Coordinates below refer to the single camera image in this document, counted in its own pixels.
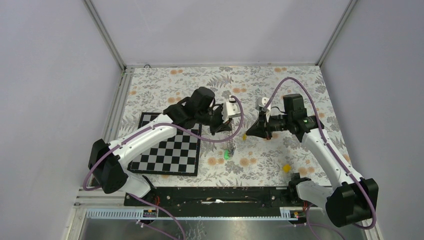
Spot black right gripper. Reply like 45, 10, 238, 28
246, 110, 292, 140

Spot black white chessboard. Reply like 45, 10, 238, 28
127, 130, 201, 177

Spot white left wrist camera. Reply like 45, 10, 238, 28
222, 95, 241, 121

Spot green key tag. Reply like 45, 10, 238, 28
223, 149, 232, 160

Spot yellow cube block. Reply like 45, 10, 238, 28
282, 164, 292, 174

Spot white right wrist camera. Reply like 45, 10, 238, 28
255, 97, 271, 112

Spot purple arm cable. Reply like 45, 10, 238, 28
82, 95, 245, 240
263, 76, 378, 240

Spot floral patterned table mat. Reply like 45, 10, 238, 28
114, 66, 348, 187

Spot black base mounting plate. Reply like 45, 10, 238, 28
142, 186, 310, 219

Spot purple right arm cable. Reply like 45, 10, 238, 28
263, 76, 378, 240

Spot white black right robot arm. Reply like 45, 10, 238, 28
246, 94, 379, 228

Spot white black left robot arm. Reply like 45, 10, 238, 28
83, 86, 243, 206

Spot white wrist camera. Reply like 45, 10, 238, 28
222, 95, 241, 121
255, 97, 271, 112

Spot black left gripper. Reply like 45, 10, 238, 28
196, 103, 233, 136

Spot grey slotted cable duct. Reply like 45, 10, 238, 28
86, 207, 304, 221

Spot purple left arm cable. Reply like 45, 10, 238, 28
82, 95, 245, 240

